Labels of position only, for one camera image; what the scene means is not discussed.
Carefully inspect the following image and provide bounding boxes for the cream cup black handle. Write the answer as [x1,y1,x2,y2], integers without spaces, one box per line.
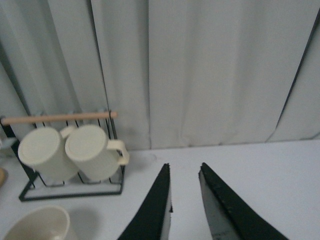
[4,205,78,240]

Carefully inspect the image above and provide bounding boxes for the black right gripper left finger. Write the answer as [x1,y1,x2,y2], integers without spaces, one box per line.
[118,163,173,240]

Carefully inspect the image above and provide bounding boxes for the cream ribbed mug left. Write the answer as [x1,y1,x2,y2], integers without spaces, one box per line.
[18,125,79,182]

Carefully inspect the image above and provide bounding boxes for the cream ribbed mug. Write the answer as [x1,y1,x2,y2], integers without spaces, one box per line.
[18,125,79,182]
[65,124,130,182]

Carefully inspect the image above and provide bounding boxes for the cream ribbed mug right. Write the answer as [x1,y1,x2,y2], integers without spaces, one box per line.
[65,124,130,182]

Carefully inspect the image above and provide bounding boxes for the wooden mug tree stand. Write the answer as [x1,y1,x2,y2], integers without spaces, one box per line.
[0,167,9,188]

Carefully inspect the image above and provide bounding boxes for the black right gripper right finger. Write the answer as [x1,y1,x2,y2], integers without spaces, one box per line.
[198,162,287,240]

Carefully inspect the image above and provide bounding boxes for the black wire cup rack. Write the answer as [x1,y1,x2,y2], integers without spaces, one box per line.
[0,110,126,202]

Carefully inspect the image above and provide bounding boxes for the grey-white backdrop curtain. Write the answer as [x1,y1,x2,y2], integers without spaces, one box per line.
[0,0,320,150]

